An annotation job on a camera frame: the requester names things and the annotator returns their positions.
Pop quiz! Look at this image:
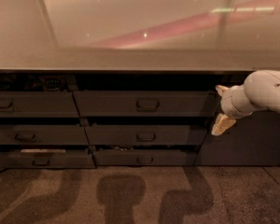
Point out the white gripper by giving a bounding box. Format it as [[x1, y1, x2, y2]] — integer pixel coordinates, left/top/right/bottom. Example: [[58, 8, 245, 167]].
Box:
[[211, 85, 254, 136]]

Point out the grey drawer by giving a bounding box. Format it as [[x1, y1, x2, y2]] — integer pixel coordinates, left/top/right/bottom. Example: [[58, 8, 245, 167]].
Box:
[[0, 149, 95, 169], [84, 124, 209, 147], [93, 150, 197, 166], [0, 91, 78, 118], [0, 125, 88, 145], [74, 91, 218, 117]]

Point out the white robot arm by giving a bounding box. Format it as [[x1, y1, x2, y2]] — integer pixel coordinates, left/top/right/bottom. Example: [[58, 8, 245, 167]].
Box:
[[211, 70, 280, 136]]

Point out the dark object in left drawer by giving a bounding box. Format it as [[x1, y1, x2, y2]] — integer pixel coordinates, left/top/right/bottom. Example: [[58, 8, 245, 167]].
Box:
[[42, 77, 64, 91]]

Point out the white strip in bottom drawer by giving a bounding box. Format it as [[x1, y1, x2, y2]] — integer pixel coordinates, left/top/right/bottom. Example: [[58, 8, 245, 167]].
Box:
[[21, 149, 66, 153]]

